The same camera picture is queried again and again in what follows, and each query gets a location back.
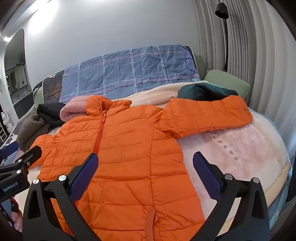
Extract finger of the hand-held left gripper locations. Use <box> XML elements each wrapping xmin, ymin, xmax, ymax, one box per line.
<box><xmin>14</xmin><ymin>146</ymin><xmax>43</xmax><ymax>172</ymax></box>
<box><xmin>0</xmin><ymin>141</ymin><xmax>19</xmax><ymax>160</ymax></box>

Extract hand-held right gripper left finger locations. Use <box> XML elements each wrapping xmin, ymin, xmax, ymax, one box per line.
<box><xmin>22</xmin><ymin>153</ymin><xmax>100</xmax><ymax>241</ymax></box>

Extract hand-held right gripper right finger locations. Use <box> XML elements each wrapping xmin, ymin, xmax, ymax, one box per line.
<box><xmin>193</xmin><ymin>152</ymin><xmax>270</xmax><ymax>241</ymax></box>

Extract orange puffer jacket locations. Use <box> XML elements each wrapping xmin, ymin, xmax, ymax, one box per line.
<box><xmin>29</xmin><ymin>95</ymin><xmax>253</xmax><ymax>241</ymax></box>

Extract person's left hand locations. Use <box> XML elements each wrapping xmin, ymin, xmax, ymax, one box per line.
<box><xmin>9</xmin><ymin>197</ymin><xmax>24</xmax><ymax>232</ymax></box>

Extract brown fleece garment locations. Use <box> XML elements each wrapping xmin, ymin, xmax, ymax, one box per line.
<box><xmin>17</xmin><ymin>111</ymin><xmax>50</xmax><ymax>152</ymax></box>

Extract cream pink printed blanket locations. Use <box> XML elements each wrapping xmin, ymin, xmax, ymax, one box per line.
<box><xmin>14</xmin><ymin>80</ymin><xmax>292</xmax><ymax>232</ymax></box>

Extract black garment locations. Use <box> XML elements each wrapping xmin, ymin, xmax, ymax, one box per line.
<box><xmin>36</xmin><ymin>102</ymin><xmax>67</xmax><ymax>127</ymax></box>

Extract green quilted pillow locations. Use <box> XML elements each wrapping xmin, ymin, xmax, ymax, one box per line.
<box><xmin>32</xmin><ymin>81</ymin><xmax>44</xmax><ymax>112</ymax></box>

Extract pink quilted jacket folded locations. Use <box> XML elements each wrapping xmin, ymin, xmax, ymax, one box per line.
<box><xmin>60</xmin><ymin>96</ymin><xmax>90</xmax><ymax>122</ymax></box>

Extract tree print pillow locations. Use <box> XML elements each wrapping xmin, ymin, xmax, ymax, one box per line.
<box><xmin>42</xmin><ymin>70</ymin><xmax>65</xmax><ymax>105</ymax></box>

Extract light blue bed sheet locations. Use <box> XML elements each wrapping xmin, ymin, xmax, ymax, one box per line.
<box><xmin>264</xmin><ymin>111</ymin><xmax>296</xmax><ymax>232</ymax></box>

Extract dark green folded garment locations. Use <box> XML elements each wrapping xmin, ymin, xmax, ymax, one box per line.
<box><xmin>178</xmin><ymin>83</ymin><xmax>238</xmax><ymax>102</ymax></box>

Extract sage green cushion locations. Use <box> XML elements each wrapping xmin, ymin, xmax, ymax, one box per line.
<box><xmin>194</xmin><ymin>54</ymin><xmax>207</xmax><ymax>80</ymax></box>

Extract blue plaid quilt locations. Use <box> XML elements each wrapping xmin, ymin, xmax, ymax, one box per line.
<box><xmin>59</xmin><ymin>44</ymin><xmax>199</xmax><ymax>103</ymax></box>

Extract white pleated curtain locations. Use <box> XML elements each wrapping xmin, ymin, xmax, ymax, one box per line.
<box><xmin>193</xmin><ymin>0</ymin><xmax>296</xmax><ymax>163</ymax></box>

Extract black floor lamp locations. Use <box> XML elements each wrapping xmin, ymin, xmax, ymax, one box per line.
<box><xmin>215</xmin><ymin>2</ymin><xmax>230</xmax><ymax>73</ymax></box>

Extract arched wall niche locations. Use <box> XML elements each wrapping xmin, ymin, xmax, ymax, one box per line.
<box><xmin>4</xmin><ymin>29</ymin><xmax>33</xmax><ymax>116</ymax></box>

